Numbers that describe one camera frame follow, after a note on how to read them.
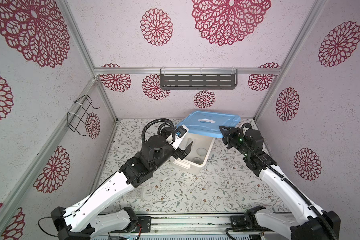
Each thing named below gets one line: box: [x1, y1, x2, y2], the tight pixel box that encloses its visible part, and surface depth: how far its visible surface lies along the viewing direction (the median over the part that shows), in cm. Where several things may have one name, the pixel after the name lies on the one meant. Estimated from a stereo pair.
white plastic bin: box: [171, 132, 216, 175], surface depth 83 cm
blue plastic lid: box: [176, 111, 241, 138], surface depth 85 cm
